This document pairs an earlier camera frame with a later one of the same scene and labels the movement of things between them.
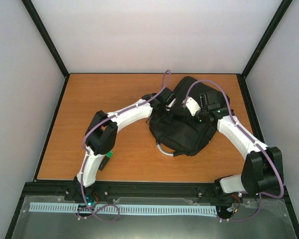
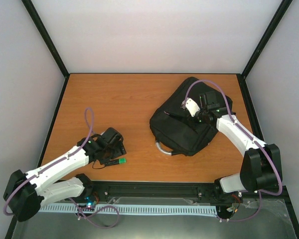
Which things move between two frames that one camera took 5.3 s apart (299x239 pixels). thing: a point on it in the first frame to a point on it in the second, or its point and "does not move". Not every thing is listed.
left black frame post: [48, 40] does not move
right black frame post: [242, 76] does not move
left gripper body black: [163, 117] to [113, 154]
